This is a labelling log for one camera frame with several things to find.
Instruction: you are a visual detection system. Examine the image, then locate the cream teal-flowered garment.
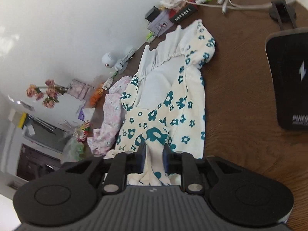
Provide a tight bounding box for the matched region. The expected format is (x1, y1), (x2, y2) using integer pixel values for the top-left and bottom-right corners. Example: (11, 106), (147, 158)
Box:
(107, 19), (216, 186)

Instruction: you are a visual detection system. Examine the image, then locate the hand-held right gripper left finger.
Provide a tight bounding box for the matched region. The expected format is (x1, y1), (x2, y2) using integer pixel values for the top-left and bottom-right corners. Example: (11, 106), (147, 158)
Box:
(61, 144), (147, 195)

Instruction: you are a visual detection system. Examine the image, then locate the dark cabinet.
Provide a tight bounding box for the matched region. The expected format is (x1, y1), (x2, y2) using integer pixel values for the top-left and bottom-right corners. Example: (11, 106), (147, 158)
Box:
(16, 143), (61, 181)

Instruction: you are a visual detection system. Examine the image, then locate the pink floral garment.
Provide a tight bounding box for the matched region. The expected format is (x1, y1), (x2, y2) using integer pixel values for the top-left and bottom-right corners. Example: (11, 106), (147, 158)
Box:
(87, 76), (133, 156)

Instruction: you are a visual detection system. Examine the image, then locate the black power bank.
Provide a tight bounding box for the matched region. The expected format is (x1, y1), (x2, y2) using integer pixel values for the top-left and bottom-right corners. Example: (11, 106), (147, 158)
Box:
(264, 27), (308, 132)

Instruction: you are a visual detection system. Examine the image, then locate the pink rose bouquet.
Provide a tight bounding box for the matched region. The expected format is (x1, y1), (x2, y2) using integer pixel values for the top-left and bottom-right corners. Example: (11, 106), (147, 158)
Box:
(26, 79), (70, 109)

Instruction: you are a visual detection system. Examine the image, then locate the black phone stand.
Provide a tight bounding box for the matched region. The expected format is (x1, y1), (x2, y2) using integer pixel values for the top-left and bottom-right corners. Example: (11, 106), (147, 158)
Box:
(268, 0), (298, 32)

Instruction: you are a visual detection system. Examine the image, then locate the grey refrigerator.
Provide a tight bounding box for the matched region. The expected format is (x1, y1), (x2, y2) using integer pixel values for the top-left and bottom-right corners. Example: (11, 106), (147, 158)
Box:
(23, 113), (67, 154)

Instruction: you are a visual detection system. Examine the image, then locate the red and black box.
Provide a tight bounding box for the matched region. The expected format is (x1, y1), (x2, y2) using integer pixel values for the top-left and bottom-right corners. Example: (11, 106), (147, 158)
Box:
(168, 3), (199, 25)

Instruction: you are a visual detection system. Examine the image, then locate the white robot lamp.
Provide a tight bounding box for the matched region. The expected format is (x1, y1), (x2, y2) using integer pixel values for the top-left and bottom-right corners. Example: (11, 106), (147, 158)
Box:
(101, 52), (124, 71)

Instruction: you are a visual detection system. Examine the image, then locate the black charger adapter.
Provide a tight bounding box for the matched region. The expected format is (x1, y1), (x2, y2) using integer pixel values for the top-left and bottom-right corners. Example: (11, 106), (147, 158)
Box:
(145, 6), (162, 23)

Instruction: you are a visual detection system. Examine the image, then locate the purple tissue pack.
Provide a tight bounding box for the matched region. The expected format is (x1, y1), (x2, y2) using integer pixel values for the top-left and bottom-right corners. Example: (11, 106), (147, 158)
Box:
(77, 104), (96, 121)

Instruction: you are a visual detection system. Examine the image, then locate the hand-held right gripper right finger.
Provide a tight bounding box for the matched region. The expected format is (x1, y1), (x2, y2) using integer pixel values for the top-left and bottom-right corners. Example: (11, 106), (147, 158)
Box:
(163, 146), (243, 195)

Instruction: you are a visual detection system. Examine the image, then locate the checkered snack packet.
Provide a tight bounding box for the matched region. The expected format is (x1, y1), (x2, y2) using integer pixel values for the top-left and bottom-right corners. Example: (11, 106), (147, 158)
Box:
(75, 120), (92, 143)

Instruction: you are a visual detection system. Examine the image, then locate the yellow box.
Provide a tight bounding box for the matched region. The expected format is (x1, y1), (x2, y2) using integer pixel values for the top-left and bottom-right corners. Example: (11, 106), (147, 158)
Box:
(14, 112), (27, 128)

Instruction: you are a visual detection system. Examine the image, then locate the green plastic bag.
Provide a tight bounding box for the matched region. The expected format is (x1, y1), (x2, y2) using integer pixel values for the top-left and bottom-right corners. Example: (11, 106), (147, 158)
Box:
(62, 135), (86, 162)

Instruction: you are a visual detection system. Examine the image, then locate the lilac tin box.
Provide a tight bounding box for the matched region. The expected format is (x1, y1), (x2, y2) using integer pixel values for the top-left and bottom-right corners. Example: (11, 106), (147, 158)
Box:
(147, 10), (174, 37)

